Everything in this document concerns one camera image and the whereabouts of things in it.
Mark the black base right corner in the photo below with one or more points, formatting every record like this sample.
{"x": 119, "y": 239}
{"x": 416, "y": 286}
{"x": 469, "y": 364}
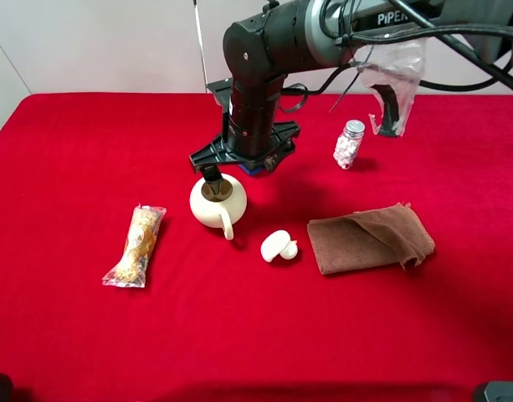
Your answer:
{"x": 494, "y": 391}

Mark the brown folded towel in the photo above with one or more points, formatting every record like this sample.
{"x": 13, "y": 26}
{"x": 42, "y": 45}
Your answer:
{"x": 370, "y": 239}

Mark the black blue whiteboard eraser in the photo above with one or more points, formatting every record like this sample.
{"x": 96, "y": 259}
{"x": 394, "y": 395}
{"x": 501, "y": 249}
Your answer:
{"x": 251, "y": 170}

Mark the candy bottle with silver cap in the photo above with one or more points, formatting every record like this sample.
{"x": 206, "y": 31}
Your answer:
{"x": 348, "y": 143}

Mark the cream ceramic teapot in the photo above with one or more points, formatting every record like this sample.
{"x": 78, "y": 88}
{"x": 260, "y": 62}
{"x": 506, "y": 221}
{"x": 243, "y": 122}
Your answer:
{"x": 220, "y": 211}

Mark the packaged pastry snack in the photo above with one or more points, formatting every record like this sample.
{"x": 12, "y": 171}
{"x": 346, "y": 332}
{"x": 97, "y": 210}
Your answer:
{"x": 130, "y": 271}

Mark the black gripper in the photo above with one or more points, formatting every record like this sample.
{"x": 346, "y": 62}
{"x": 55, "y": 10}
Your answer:
{"x": 250, "y": 134}

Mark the cream teapot lid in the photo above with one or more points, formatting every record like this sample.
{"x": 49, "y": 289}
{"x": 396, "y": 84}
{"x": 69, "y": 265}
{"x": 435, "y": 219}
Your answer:
{"x": 279, "y": 243}

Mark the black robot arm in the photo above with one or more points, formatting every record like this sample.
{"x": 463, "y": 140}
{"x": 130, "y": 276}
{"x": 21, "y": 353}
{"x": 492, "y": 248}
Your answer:
{"x": 297, "y": 36}

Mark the red tablecloth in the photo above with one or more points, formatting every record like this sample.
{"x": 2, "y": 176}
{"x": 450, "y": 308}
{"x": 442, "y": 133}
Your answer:
{"x": 215, "y": 321}

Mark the clear plastic bag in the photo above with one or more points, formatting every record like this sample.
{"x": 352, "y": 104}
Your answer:
{"x": 392, "y": 72}

